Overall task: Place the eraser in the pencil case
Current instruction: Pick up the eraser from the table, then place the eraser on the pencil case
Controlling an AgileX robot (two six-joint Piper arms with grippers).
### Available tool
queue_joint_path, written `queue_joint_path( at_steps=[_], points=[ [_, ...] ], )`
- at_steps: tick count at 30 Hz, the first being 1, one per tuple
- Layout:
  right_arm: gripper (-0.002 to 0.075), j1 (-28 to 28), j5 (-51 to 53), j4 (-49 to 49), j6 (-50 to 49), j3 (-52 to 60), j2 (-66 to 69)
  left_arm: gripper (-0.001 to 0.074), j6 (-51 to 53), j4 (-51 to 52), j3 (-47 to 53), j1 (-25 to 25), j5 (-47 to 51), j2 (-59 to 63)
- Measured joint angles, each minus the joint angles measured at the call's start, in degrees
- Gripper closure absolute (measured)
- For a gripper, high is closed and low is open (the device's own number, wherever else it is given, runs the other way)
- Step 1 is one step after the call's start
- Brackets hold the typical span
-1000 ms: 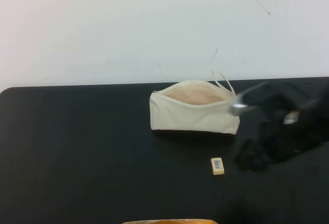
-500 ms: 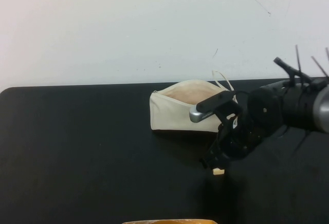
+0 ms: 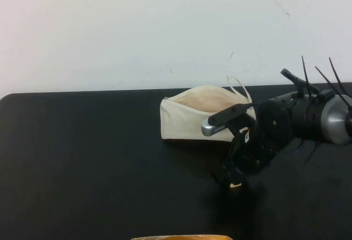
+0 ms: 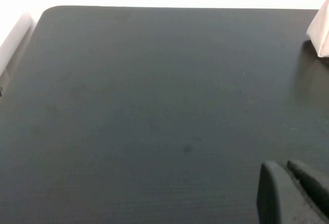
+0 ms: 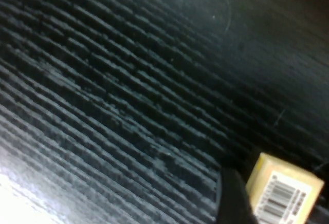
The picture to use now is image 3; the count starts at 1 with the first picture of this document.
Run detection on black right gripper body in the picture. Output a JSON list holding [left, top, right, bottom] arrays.
[[224, 120, 279, 175]]

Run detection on black cable tie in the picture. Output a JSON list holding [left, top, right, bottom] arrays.
[[328, 57, 352, 106], [315, 66, 335, 94], [301, 55, 311, 99]]

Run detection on black cable with plug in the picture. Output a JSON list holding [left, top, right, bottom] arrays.
[[280, 68, 320, 94]]

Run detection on orange yellow flat object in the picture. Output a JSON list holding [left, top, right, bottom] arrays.
[[130, 233, 233, 240]]

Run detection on cream fabric pencil case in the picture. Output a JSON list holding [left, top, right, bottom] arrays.
[[159, 75, 258, 143]]

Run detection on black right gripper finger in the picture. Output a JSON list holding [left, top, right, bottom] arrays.
[[229, 168, 248, 186], [211, 163, 234, 187]]

